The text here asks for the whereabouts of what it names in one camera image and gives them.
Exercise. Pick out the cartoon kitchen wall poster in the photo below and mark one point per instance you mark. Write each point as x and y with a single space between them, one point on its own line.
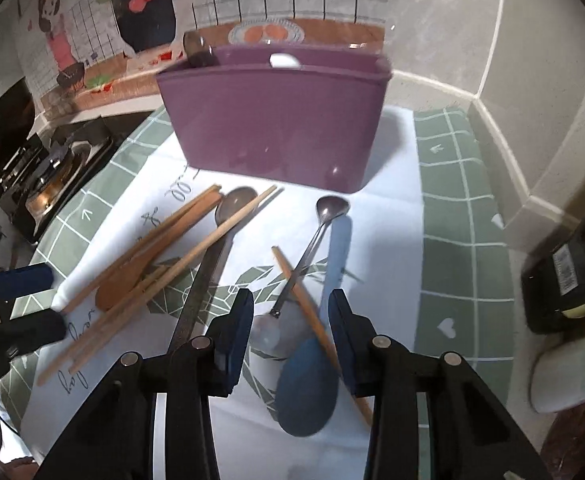
72 25

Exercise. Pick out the blue plastic spoon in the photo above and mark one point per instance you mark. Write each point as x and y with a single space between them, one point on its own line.
305 395

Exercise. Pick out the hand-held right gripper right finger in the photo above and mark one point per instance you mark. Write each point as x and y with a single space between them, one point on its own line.
345 342

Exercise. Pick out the black gas stove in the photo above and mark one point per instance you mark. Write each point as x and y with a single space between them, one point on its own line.
57 170

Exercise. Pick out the white and green container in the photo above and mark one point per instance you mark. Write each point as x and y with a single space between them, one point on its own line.
567 375

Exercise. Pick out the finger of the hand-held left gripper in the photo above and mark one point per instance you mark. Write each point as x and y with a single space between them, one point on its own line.
22 282
35 331

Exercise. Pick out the purple plastic utensil container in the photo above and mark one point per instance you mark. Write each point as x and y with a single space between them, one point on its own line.
272 125

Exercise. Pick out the large metal spoon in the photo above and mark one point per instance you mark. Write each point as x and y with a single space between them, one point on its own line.
235 205

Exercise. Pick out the small metal spoon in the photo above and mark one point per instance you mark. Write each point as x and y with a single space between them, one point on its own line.
332 208

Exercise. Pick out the black pan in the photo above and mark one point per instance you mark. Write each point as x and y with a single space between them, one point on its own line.
2 120

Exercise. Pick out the dark ladle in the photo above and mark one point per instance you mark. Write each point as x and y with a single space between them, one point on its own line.
197 50

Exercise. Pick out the black box with label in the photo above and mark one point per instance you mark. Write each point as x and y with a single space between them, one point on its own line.
567 270

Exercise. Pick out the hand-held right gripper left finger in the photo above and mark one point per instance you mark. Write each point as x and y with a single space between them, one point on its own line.
237 342

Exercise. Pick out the wooden spoon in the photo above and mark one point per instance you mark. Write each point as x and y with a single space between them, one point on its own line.
117 290

